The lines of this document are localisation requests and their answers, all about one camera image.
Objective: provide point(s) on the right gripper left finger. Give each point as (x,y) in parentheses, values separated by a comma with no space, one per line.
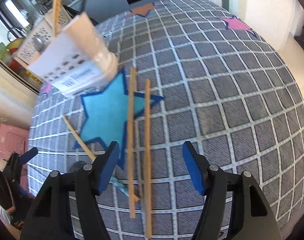
(49,216)

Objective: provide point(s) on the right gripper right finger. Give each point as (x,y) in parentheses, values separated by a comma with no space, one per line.
(251,215)

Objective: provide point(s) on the pale thin bamboo chopstick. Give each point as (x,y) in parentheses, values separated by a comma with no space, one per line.
(79,140)

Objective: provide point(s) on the wooden chopstick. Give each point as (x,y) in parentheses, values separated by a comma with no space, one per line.
(147,162)
(130,141)

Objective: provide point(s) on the ridged bamboo chopstick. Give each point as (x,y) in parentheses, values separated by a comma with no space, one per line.
(56,9)

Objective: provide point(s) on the blue patterned handle chopstick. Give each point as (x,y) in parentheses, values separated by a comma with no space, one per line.
(122,187)

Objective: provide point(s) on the black handled metal spoon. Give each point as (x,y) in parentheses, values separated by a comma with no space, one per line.
(38,43)

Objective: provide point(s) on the pink plastic stool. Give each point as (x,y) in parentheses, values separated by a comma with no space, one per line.
(12,139)

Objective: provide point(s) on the grey checkered tablecloth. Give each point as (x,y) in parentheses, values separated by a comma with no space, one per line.
(227,91)

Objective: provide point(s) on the white plastic utensil holder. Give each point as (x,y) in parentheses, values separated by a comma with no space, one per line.
(76,59)

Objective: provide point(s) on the white perforated storage cart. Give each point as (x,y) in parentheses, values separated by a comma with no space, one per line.
(43,29)

